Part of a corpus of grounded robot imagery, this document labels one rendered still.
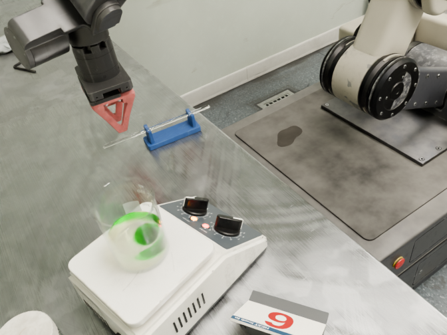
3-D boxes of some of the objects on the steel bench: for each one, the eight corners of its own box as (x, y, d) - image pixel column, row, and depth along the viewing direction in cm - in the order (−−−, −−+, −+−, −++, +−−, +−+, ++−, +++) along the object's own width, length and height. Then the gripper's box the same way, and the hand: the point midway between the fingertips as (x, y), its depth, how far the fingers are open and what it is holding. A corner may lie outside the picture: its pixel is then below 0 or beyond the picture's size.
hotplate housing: (198, 207, 62) (188, 166, 56) (270, 250, 54) (267, 208, 49) (70, 319, 51) (42, 281, 45) (139, 393, 43) (116, 357, 38)
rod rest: (194, 121, 78) (191, 105, 76) (201, 130, 76) (198, 113, 73) (144, 141, 76) (138, 125, 73) (149, 151, 73) (145, 135, 71)
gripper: (122, 43, 57) (149, 134, 67) (104, 20, 64) (130, 106, 75) (72, 58, 55) (108, 149, 66) (59, 33, 63) (93, 119, 73)
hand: (118, 122), depth 70 cm, fingers open, 3 cm apart
